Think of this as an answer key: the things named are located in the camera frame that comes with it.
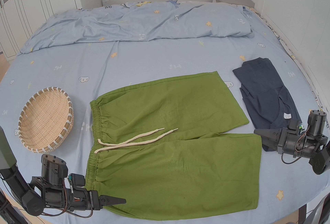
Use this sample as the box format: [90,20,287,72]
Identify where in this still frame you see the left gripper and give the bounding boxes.
[64,188,127,212]

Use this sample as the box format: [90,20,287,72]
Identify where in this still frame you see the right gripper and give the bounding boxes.
[254,127,310,158]

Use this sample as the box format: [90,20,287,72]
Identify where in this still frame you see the green shorts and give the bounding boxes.
[89,71,263,214]

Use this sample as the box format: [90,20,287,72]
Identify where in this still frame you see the dark blue garment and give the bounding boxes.
[233,57,303,152]

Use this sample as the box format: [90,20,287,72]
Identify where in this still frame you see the round woven basket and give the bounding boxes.
[18,86,75,154]

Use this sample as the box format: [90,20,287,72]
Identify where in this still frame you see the bed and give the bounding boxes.
[0,0,330,221]

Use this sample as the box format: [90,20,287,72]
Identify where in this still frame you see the pale blue quilt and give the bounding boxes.
[18,0,256,56]

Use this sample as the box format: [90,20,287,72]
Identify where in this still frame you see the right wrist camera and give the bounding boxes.
[287,120,303,132]

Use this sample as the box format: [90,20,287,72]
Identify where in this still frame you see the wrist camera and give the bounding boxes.
[287,120,303,132]
[68,173,86,189]

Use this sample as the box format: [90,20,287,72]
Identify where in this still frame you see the black cable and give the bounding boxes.
[43,206,94,219]
[281,153,311,164]

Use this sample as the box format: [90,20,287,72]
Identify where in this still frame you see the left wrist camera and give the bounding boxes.
[68,173,86,189]

